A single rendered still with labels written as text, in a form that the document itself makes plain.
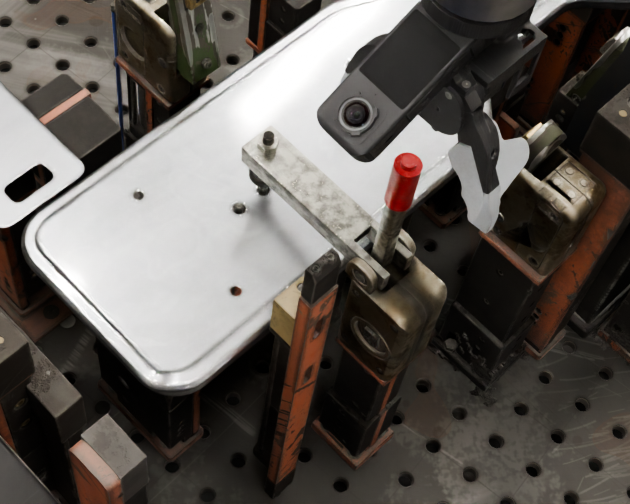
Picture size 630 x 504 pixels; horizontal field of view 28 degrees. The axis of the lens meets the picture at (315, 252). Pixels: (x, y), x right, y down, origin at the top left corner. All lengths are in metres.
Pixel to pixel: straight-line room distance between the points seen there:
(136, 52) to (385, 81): 0.53
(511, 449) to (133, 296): 0.50
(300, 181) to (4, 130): 0.29
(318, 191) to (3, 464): 0.34
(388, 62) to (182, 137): 0.42
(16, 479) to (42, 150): 0.32
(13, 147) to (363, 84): 0.47
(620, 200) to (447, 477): 0.38
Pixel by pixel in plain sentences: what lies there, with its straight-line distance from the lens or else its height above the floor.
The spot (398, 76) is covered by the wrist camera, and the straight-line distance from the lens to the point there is 0.79.
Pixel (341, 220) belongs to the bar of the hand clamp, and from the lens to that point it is 1.06.
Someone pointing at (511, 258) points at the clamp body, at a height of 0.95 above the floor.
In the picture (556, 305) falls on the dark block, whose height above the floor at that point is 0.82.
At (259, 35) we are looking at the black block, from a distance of 1.37.
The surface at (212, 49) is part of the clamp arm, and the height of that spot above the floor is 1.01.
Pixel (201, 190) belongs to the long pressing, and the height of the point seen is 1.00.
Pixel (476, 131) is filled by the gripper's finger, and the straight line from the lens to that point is 0.84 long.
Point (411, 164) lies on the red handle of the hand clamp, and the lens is 0.93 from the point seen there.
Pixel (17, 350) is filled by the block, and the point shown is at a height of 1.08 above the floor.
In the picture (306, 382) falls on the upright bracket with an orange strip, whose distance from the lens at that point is 1.08.
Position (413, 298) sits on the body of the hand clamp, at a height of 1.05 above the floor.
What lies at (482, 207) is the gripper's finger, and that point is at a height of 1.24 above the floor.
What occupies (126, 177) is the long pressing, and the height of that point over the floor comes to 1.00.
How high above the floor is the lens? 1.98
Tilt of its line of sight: 61 degrees down
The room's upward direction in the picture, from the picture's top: 11 degrees clockwise
